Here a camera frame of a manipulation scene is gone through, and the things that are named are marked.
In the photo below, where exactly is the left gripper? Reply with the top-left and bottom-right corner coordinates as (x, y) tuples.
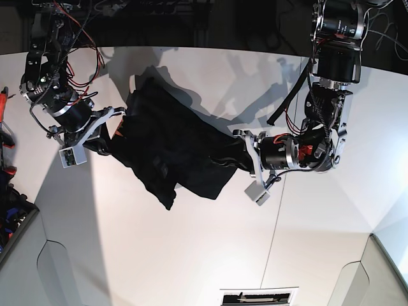
(233, 129), (300, 191)

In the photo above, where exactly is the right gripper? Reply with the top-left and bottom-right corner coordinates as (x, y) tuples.
(44, 98), (125, 156)

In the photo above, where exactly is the black printed t-shirt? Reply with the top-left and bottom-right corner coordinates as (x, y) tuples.
(104, 77), (253, 210)

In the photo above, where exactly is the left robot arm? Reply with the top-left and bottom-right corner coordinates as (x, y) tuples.
(233, 1), (368, 198)

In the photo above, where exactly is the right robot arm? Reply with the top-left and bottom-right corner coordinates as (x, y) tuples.
(20, 1), (111, 156)

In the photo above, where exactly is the orange black tool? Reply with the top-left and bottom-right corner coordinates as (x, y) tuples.
(0, 86), (17, 176)

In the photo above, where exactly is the grey bin with clothes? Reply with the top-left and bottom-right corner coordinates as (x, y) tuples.
(1, 183), (39, 255)

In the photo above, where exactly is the white label card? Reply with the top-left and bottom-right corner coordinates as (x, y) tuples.
(219, 287), (299, 305)

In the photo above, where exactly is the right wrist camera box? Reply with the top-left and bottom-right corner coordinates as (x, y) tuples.
(59, 145), (87, 168)

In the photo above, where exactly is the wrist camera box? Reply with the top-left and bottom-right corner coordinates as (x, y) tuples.
(245, 180), (270, 206)
(59, 145), (87, 168)

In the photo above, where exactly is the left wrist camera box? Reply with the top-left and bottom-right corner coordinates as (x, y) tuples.
(245, 180), (270, 206)

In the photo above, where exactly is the white cable bundle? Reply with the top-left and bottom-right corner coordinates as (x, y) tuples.
(366, 6), (408, 61)

